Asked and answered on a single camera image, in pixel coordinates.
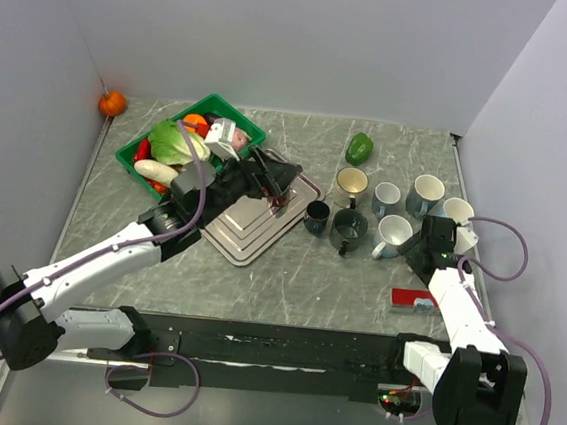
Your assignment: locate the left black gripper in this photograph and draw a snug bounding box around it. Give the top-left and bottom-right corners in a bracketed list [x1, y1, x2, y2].
[196, 140, 304, 236]

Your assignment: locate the maroon mug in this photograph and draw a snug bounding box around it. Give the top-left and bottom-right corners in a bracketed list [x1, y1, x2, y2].
[268, 192, 291, 209]

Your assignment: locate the light blue white-bottom mug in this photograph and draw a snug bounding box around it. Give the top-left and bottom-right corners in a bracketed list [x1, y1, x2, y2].
[371, 215, 413, 260]

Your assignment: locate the light blue faceted mug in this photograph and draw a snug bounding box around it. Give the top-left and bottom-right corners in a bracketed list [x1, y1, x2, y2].
[438, 197, 475, 226]

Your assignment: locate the white mug blue text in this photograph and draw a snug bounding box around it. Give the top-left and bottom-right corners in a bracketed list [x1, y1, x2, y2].
[405, 174, 446, 220]

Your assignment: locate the dark blue mug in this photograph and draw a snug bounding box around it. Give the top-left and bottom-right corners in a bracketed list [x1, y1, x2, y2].
[303, 200, 330, 235]

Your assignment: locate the grey blue faceted mug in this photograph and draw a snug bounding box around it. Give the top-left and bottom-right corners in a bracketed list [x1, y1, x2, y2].
[371, 182, 401, 221]

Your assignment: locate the cream mug black handle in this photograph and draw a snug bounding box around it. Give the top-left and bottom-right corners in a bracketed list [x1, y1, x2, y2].
[332, 166, 369, 209]

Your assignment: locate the dark grey mug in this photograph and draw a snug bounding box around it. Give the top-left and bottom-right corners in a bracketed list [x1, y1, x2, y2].
[329, 208, 369, 256]

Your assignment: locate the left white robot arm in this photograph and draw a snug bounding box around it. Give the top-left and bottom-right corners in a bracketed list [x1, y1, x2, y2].
[0, 146, 303, 371]

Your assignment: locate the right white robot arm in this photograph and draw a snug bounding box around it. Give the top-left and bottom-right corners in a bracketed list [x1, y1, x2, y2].
[386, 214, 527, 425]

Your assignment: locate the toy pink onion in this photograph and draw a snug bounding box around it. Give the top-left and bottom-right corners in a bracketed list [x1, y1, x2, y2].
[231, 128, 251, 152]

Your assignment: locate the steel tray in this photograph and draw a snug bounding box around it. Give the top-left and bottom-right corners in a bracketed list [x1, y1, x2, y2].
[201, 172, 326, 267]

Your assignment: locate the red box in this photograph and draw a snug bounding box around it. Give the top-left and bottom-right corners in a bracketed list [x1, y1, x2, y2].
[391, 288, 440, 316]

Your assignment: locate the green bell pepper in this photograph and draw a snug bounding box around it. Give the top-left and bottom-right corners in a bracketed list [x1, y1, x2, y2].
[345, 132, 374, 166]

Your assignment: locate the toy orange carrot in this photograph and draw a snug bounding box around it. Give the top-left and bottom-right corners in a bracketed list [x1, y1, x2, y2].
[183, 113, 208, 127]

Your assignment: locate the toy white radish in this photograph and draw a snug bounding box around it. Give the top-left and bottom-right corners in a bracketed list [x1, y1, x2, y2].
[133, 159, 179, 187]

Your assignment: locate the toy cabbage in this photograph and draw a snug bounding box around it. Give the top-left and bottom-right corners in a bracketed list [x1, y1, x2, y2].
[148, 119, 211, 166]

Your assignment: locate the green plastic basket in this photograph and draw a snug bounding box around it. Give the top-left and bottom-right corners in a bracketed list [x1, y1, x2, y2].
[115, 93, 266, 199]

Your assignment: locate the toy red chili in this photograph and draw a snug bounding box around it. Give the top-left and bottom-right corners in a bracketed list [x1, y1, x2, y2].
[133, 138, 151, 162]

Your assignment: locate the small orange pumpkin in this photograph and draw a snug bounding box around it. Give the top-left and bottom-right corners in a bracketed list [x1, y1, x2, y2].
[98, 91, 127, 118]

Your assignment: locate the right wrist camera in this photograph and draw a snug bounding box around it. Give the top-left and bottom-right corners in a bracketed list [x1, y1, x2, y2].
[454, 225, 479, 255]

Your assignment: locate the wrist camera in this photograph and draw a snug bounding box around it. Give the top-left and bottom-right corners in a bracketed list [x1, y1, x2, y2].
[454, 225, 479, 255]
[205, 117, 240, 161]

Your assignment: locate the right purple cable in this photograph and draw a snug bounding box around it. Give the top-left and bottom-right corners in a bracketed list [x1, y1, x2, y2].
[383, 209, 567, 425]

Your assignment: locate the purple cable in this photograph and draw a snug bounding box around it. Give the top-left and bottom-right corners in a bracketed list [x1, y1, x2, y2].
[383, 209, 567, 425]
[0, 102, 228, 422]

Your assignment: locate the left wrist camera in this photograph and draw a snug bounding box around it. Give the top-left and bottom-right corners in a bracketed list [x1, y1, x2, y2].
[205, 117, 240, 161]

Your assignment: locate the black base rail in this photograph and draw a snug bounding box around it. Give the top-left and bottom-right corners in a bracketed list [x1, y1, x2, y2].
[87, 313, 421, 404]

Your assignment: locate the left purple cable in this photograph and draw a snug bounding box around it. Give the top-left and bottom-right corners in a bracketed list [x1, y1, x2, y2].
[0, 102, 228, 422]

